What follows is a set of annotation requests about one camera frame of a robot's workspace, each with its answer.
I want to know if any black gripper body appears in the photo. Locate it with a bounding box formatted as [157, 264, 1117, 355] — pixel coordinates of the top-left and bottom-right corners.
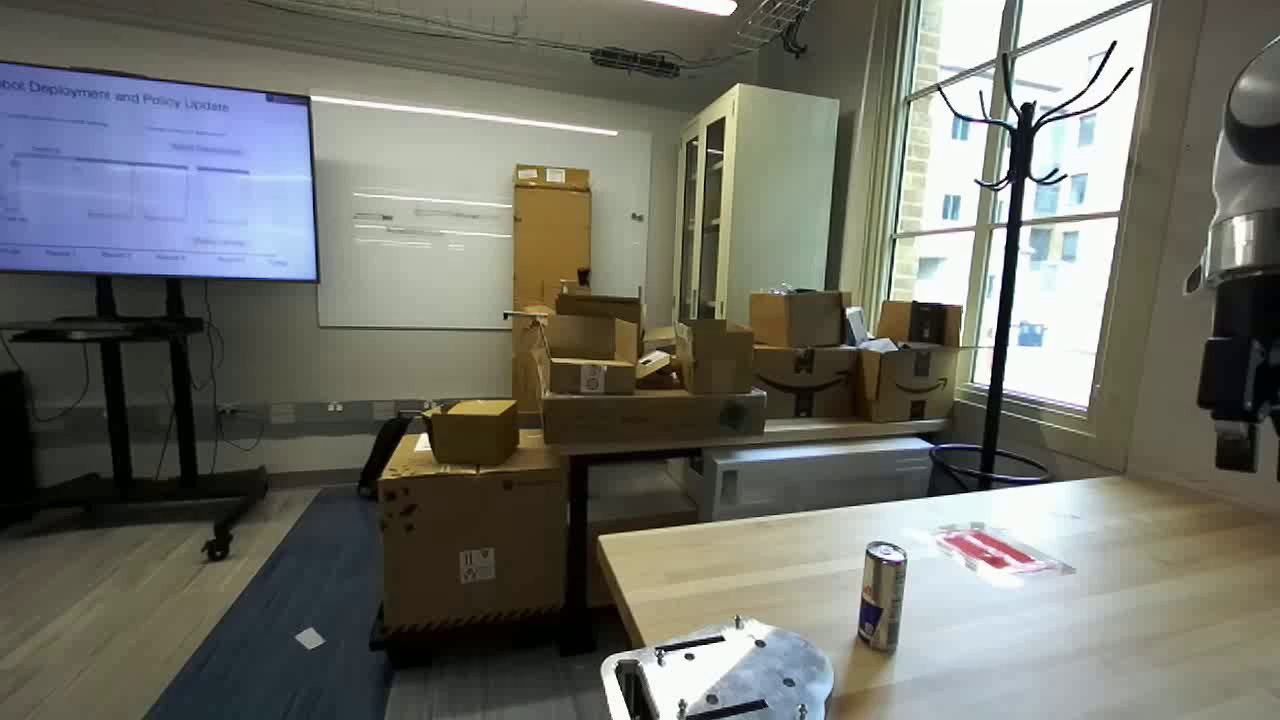
[1194, 264, 1280, 433]

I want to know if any silver and blue drink can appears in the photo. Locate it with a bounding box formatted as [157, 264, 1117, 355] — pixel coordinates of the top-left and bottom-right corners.
[856, 536, 912, 655]

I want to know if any black coat rack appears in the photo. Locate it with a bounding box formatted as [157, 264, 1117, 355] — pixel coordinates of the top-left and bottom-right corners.
[929, 36, 1137, 494]

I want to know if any large paned window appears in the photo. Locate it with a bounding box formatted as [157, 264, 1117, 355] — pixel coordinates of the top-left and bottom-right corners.
[884, 0, 1162, 420]

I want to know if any red packet in clear plastic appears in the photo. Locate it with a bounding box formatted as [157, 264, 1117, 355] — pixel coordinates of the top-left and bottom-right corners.
[934, 521, 1078, 582]

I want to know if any open-sided cardboard box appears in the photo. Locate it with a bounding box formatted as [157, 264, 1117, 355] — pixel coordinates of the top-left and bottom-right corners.
[871, 295, 968, 351]

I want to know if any cardboard box with smile logo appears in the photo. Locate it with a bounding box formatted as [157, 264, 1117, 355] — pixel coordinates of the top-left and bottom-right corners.
[748, 341, 863, 422]
[856, 341, 965, 429]

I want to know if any long white box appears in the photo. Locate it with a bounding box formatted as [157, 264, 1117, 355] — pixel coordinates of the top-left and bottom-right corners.
[684, 437, 939, 522]

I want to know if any dark-framed desk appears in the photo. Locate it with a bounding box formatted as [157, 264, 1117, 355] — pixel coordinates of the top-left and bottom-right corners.
[554, 416, 951, 661]

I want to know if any plain medium cardboard box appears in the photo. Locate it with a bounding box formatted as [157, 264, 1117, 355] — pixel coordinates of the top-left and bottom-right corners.
[745, 285, 851, 355]

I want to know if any white glass-door cabinet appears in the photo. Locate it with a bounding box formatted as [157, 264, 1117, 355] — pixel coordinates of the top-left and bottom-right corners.
[673, 80, 844, 326]

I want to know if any narrow upright cardboard box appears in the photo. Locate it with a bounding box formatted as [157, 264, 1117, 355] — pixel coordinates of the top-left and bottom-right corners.
[684, 316, 759, 402]

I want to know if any long flat cardboard box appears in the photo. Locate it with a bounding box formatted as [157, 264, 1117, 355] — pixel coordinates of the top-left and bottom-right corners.
[540, 387, 771, 447]

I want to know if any open stacked cardboard box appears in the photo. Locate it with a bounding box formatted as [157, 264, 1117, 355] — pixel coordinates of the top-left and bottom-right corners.
[545, 286, 650, 364]

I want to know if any small closed cardboard box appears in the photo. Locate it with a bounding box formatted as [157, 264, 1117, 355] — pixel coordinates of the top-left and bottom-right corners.
[426, 396, 525, 471]

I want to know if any large labelled cardboard box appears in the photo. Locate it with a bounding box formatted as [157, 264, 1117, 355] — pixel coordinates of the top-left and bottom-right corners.
[375, 429, 572, 639]

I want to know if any blue floor rug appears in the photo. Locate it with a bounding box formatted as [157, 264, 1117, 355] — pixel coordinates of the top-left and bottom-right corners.
[139, 484, 391, 720]

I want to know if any black rolling TV stand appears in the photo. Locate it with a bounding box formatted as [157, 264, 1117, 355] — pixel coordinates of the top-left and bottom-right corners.
[3, 275, 273, 562]

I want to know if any large TV screen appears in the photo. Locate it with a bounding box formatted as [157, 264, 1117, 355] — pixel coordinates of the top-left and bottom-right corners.
[0, 54, 323, 286]

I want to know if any black low cabinet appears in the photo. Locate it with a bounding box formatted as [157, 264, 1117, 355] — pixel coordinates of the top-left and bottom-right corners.
[0, 367, 44, 530]

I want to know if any wall whiteboard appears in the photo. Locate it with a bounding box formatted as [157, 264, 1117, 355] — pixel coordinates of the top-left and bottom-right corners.
[308, 90, 656, 331]

